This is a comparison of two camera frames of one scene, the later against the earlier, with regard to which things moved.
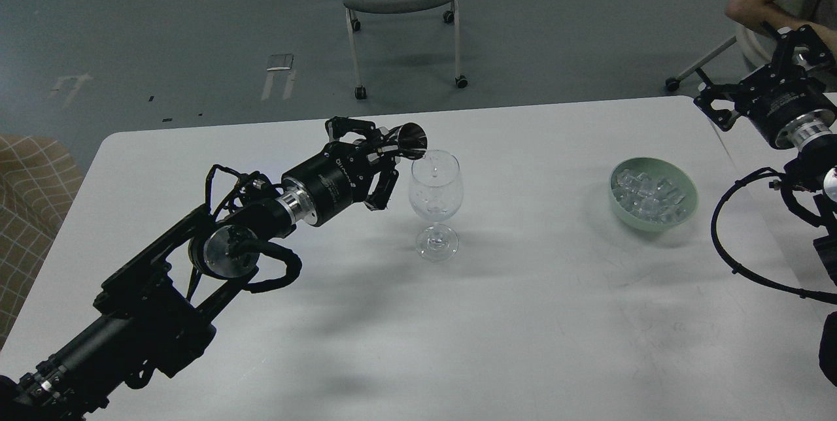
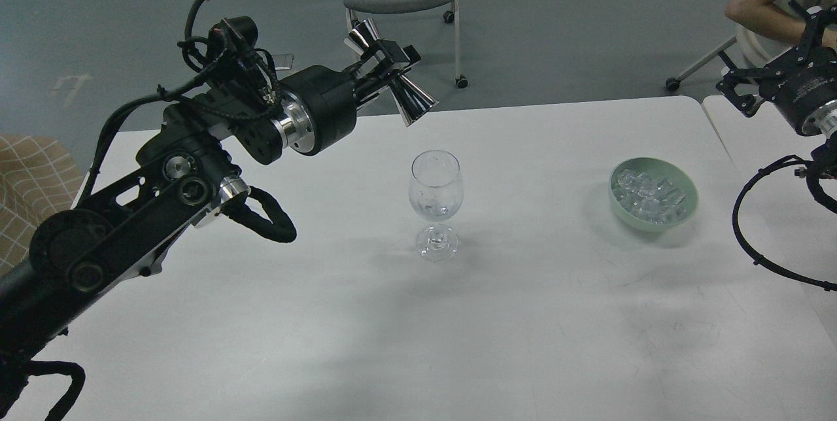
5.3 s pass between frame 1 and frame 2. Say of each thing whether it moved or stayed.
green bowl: stayed
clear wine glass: stayed
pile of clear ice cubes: stayed
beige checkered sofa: stayed
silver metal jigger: moved
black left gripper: moved
